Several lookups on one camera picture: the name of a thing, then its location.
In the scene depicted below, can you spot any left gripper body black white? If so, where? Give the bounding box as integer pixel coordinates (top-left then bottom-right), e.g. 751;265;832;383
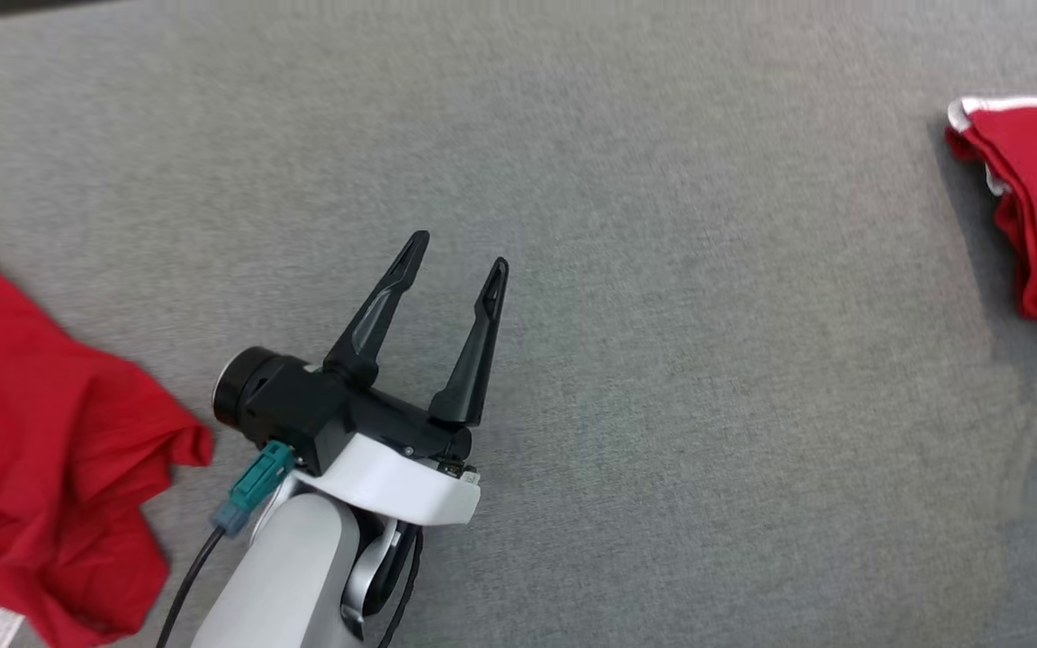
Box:
289;385;482;528

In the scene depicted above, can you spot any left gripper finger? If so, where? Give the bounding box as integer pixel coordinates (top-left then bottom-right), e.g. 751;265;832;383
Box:
428;257;510;428
323;230;431;390

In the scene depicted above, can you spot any red white jersey shirt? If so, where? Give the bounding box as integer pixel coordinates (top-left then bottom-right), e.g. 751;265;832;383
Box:
0;200;215;648

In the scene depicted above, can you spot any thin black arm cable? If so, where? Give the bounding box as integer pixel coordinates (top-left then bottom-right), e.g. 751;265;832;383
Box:
379;526;426;648

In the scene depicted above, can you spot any teal cable connector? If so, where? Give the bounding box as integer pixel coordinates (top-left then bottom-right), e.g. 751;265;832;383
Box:
214;441;294;537

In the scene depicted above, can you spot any black camera cable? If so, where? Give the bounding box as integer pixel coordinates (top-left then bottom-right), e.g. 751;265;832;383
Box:
154;526;227;648

